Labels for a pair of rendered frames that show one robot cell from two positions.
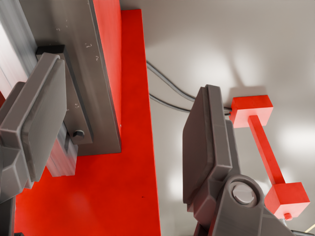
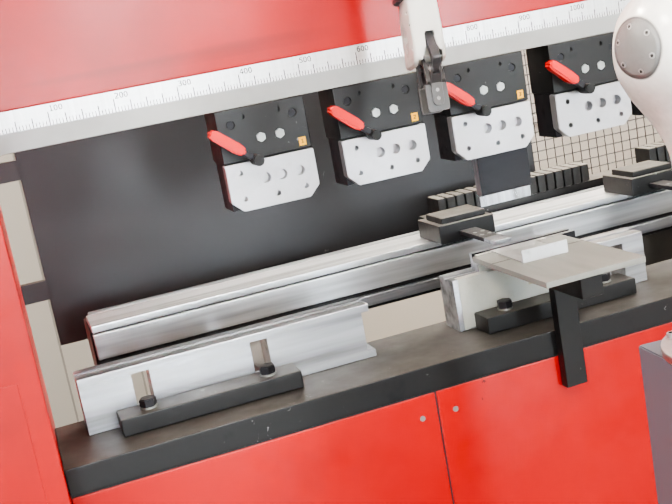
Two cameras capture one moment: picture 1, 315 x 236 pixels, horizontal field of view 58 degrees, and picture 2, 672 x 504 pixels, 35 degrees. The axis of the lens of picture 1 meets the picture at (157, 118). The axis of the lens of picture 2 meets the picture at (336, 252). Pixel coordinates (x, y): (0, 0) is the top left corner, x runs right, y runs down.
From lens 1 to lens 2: 164 cm
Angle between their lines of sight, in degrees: 96
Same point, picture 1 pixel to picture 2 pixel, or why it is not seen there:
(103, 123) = (156, 437)
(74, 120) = (181, 398)
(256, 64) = not seen: outside the picture
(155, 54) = not seen: outside the picture
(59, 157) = (132, 363)
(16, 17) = (337, 345)
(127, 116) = not seen: outside the picture
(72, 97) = (228, 387)
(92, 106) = (197, 421)
